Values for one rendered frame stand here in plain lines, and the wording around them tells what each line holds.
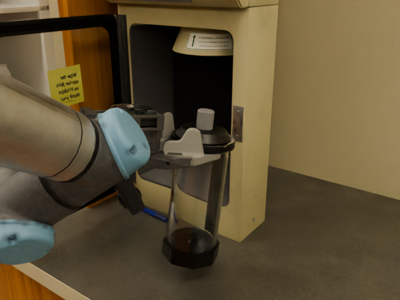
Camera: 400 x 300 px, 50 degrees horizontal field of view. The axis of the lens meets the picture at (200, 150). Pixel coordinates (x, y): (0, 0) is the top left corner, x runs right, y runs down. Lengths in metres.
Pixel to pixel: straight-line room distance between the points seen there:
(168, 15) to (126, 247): 0.48
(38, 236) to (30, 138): 0.16
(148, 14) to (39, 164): 0.56
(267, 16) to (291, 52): 0.40
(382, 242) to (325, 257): 0.14
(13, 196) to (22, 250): 0.06
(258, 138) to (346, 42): 0.41
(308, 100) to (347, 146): 0.16
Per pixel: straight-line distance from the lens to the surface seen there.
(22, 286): 1.09
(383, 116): 1.17
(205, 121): 0.70
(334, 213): 1.08
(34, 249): 0.54
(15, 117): 0.37
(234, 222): 0.91
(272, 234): 0.96
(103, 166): 0.46
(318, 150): 1.25
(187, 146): 0.65
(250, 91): 0.81
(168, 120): 0.73
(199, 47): 0.86
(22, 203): 0.52
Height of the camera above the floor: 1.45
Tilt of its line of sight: 22 degrees down
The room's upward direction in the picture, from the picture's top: straight up
